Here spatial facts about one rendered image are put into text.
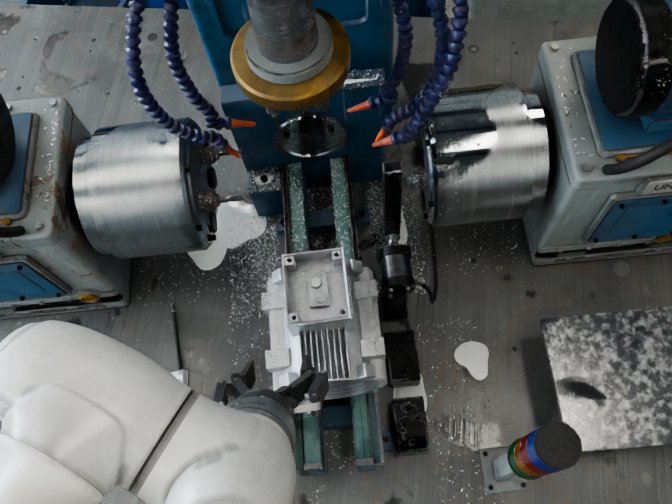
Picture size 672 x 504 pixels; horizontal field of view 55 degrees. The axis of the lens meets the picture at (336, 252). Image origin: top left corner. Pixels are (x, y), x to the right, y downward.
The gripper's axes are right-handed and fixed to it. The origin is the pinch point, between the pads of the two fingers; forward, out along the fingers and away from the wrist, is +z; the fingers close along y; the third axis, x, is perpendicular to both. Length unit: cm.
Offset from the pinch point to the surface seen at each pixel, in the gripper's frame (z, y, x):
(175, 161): 22.1, 16.3, -31.8
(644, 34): 6, -56, -42
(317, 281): 12.9, -6.1, -10.4
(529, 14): 186, -92, -83
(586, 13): 185, -115, -80
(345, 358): 11.1, -9.3, 2.1
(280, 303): 17.6, 0.7, -6.5
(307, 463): 18.9, -0.5, 22.5
